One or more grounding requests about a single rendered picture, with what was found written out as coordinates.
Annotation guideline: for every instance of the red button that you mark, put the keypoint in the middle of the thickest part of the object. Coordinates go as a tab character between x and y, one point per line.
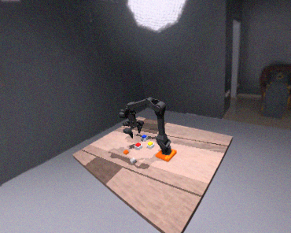
138	146

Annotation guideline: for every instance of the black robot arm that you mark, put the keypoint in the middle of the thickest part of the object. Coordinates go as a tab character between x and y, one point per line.
159	109

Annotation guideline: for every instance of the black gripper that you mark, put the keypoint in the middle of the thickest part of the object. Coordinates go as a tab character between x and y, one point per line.
133	123

